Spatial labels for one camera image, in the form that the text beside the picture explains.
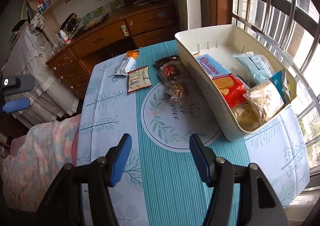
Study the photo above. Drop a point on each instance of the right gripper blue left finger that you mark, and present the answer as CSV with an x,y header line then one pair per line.
x,y
119,157

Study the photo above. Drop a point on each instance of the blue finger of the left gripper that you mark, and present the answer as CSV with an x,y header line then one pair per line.
x,y
11,85
15,106

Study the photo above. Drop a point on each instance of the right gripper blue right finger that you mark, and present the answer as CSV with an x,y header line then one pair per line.
x,y
204,159

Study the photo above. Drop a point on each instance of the red blue biscuit packet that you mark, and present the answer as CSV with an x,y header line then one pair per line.
x,y
231,88

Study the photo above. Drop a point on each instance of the Lipo cream biscuit packet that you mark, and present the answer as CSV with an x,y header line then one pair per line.
x,y
138,79

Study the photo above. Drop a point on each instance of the clear bag puffed rice cake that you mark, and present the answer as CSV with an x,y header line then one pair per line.
x,y
265,100

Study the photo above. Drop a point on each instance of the large light blue snack bag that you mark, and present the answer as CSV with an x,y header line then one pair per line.
x,y
258,67

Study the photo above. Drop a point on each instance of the blue white rice cracker packet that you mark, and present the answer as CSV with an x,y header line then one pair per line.
x,y
280,82

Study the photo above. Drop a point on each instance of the clear bag yellow crackers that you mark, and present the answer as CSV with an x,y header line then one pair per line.
x,y
247,117

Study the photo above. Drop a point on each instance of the pastel floral blanket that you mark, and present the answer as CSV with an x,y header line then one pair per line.
x,y
28,173

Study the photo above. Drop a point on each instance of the blue patterned tablecloth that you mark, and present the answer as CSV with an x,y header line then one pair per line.
x,y
160,184

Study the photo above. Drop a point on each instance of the wooden desk with drawers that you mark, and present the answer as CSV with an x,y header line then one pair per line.
x,y
125,29

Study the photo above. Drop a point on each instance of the white red bottle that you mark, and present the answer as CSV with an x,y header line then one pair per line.
x,y
64,37

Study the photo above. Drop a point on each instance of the red label nut packet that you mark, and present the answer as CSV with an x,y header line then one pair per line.
x,y
173,76

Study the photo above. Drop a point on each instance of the white plastic storage bin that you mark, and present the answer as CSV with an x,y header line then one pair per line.
x,y
220,42

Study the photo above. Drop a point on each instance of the orange white snack bar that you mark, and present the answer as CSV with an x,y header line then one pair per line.
x,y
127,63

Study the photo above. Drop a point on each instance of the dark red snowflake packet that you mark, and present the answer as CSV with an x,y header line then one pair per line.
x,y
161,62

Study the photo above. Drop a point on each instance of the book on desk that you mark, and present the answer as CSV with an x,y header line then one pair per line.
x,y
92,23

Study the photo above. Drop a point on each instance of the metal window grille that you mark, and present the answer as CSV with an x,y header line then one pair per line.
x,y
290,30

